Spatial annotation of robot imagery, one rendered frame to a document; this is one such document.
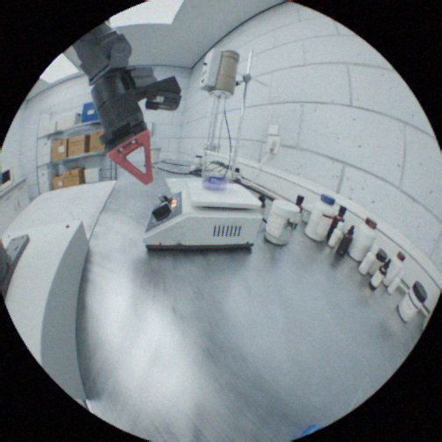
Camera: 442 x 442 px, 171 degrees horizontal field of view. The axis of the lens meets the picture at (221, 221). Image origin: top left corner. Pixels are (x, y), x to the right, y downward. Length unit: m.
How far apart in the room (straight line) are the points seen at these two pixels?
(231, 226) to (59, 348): 0.29
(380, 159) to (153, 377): 0.66
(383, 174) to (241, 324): 0.53
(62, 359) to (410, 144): 0.77
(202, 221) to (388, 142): 0.58
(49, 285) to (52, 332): 0.05
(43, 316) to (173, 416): 0.14
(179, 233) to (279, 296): 0.18
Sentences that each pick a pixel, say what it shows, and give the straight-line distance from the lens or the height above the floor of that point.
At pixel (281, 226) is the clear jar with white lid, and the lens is 0.32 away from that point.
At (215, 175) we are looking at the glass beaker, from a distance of 0.27.
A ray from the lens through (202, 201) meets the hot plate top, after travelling 0.24.
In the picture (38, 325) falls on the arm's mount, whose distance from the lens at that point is 0.17.
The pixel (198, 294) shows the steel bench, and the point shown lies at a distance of 0.21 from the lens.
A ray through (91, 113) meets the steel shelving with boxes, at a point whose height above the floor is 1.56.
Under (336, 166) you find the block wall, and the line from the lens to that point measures 0.60.
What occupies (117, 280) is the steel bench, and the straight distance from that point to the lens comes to 0.24.
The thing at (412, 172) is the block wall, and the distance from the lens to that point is 0.57.
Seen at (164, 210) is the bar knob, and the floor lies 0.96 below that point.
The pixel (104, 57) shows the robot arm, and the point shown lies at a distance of 0.28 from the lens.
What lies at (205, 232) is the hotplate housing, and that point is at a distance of 0.26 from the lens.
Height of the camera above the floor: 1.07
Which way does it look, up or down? 27 degrees down
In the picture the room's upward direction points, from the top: 9 degrees clockwise
